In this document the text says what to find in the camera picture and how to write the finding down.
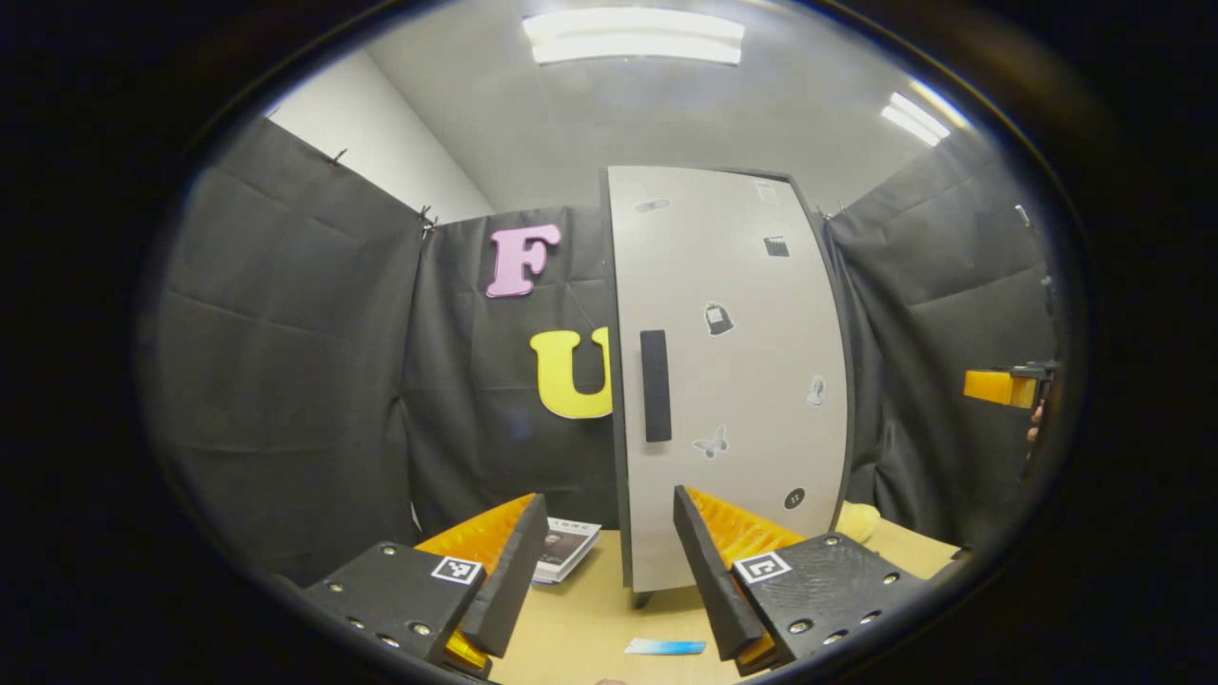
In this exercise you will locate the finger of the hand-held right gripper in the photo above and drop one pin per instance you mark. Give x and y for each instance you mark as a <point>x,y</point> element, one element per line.
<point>994,388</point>

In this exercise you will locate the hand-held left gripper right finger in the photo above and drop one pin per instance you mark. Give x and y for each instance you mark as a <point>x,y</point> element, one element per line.
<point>709,580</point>

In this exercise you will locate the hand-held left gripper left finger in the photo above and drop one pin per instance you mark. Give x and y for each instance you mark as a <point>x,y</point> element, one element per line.
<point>509,585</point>

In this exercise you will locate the white and blue bottle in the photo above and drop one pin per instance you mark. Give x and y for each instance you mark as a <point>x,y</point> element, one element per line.
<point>666,647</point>

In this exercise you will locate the dark grey cabinet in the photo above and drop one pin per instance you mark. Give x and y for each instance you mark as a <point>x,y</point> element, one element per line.
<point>620,495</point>

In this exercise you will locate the stack of magazines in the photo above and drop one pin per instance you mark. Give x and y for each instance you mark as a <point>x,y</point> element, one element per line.
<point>566,550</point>

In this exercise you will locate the yellow soft object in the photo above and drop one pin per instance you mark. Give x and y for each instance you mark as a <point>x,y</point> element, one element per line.
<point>858,521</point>

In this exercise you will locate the long ceiling light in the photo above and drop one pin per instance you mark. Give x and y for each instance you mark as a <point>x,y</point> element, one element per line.
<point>633,36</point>
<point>915,118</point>

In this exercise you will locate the black backdrop cloth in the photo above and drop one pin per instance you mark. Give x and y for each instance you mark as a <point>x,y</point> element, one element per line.
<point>285,333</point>

